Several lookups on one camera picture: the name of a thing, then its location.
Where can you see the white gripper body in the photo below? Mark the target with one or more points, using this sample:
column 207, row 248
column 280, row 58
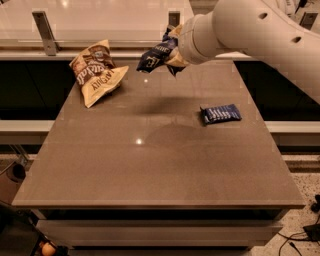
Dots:
column 187, row 45

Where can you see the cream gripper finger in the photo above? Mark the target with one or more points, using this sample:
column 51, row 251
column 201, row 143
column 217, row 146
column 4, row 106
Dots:
column 175, row 59
column 175, row 31

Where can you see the blue kettle chip bag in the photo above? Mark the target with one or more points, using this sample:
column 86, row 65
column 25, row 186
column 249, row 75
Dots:
column 156, row 56

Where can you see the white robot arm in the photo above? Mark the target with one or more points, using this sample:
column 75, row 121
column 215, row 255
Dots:
column 258, row 28

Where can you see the brown chip bag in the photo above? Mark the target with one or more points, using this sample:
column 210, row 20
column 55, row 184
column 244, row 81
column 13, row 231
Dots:
column 96, row 77

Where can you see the small dark blue snack pack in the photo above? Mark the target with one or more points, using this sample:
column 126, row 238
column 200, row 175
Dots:
column 220, row 114

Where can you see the orange ball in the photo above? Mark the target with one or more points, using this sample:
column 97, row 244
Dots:
column 48, row 250

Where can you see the middle metal railing post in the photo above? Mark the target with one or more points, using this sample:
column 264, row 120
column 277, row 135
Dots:
column 174, row 18

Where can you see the metal railing post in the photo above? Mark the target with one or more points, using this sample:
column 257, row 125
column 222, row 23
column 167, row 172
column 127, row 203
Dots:
column 50, row 46
column 308, row 20
column 174, row 18

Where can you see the right metal railing post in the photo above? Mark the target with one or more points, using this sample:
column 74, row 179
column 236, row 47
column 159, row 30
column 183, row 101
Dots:
column 308, row 20

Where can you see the left metal railing post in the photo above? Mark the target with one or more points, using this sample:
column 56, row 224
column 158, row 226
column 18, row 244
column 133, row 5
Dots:
column 50, row 46

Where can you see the horizontal metal rail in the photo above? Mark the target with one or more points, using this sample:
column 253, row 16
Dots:
column 70, row 55

